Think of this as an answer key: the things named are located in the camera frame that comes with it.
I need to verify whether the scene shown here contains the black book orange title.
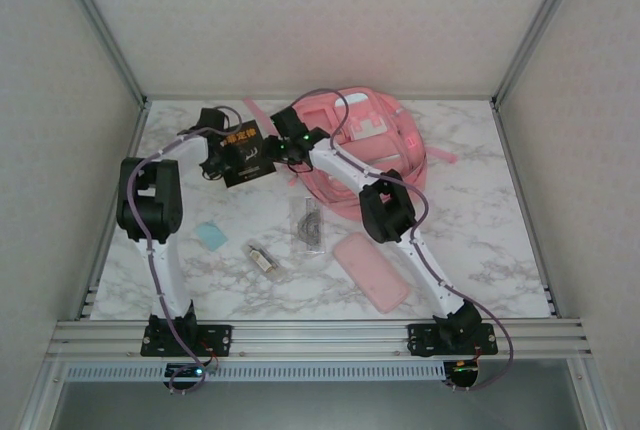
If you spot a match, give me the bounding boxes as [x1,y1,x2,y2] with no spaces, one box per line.
[222,118,277,190]

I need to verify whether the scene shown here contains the light blue eraser pad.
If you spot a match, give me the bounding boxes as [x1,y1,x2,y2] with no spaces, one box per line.
[193,219,230,252]

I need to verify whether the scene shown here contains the ruler set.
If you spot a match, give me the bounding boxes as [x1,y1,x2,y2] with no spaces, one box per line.
[288,196,327,256]

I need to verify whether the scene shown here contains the pink student backpack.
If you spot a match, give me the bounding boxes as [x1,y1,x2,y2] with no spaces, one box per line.
[243,87,459,224]

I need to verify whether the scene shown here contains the pink pencil case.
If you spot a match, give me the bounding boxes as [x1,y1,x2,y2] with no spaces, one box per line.
[332,232,412,315]

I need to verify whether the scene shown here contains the left controller board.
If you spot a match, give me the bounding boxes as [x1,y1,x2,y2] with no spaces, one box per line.
[164,362,211,381]

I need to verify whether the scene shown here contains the controller board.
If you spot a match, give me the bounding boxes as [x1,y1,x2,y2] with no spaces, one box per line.
[443,359,481,389]
[164,362,211,381]

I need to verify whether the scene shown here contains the grey lower panel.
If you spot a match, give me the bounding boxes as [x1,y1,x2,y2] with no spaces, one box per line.
[49,382,586,430]

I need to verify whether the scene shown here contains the right controller board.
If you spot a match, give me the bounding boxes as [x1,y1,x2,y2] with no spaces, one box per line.
[443,359,481,389]

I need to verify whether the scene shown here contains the aluminium table side rail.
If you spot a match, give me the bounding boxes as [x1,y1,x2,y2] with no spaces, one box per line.
[74,99,151,322]
[492,99,560,320]

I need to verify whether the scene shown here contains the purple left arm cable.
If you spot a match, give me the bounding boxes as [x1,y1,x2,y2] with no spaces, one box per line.
[127,107,246,396]

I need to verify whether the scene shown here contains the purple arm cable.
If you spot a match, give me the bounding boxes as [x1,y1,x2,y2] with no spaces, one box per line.
[127,107,246,396]
[292,88,516,394]

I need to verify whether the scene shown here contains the aluminium frame post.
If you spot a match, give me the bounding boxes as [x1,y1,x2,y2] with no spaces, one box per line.
[568,359,619,430]
[49,0,151,109]
[18,359,69,430]
[490,0,591,110]

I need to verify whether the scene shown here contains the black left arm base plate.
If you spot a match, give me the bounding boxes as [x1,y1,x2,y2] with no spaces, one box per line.
[139,324,234,357]

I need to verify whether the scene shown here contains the aluminium mounting rail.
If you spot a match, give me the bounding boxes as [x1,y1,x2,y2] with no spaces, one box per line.
[47,318,594,362]

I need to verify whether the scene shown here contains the white slotted cable duct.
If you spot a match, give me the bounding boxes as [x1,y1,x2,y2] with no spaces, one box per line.
[64,362,447,382]

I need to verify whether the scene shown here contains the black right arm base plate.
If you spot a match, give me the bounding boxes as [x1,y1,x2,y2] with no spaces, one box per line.
[407,323,500,357]

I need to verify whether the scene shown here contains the aluminium lower frame post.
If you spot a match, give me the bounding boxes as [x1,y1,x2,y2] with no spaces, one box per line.
[18,359,69,430]
[568,359,619,430]

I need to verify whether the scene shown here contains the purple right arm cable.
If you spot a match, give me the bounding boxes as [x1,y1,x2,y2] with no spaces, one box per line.
[292,88,516,394]

